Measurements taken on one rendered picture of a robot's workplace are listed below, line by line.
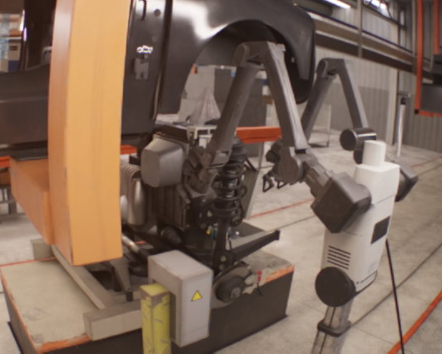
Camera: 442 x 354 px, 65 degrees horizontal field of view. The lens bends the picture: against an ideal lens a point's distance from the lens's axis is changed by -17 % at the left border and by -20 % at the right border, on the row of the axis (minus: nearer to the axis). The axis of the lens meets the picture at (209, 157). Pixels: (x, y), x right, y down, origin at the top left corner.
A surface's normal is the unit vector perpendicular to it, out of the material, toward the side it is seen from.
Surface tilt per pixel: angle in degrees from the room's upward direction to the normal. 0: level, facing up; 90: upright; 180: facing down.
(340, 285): 90
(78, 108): 90
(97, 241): 90
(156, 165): 90
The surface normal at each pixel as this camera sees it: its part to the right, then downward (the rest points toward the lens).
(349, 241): -0.76, 0.09
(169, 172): 0.31, 0.21
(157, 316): 0.63, 0.19
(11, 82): 0.59, -0.09
